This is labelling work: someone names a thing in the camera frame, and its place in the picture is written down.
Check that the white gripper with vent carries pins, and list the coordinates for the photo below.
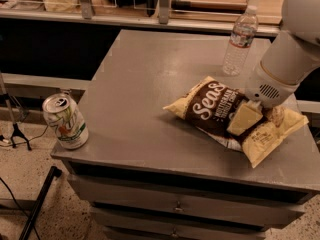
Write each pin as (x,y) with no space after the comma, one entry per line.
(266,88)

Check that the brown sea salt chip bag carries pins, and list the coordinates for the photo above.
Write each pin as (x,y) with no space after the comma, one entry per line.
(210,106)

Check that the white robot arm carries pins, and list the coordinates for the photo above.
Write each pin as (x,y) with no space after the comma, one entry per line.
(292,56)

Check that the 7up soda can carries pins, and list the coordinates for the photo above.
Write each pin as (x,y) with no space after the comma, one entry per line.
(63,116)

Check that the clear plastic water bottle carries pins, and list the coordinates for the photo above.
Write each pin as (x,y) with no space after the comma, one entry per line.
(242,35)

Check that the grey drawer cabinet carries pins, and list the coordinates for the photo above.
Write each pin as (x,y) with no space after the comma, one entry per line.
(134,138)

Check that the top grey drawer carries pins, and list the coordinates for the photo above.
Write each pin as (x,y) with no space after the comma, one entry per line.
(119,192)

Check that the grey drawer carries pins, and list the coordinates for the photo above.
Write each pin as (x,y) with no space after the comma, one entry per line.
(166,228)
(119,192)

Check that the black metal leg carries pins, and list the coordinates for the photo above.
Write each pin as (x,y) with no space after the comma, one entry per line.
(54,172)

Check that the black tripod stand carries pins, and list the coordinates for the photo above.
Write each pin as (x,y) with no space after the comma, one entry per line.
(16,131)

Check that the grey metal post middle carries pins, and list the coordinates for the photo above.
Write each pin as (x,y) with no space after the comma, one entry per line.
(163,15)

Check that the grey metal post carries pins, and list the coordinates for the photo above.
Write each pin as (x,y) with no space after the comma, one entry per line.
(86,9)
(163,15)

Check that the grey metal post left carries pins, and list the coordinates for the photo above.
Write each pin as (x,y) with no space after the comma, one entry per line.
(86,9)

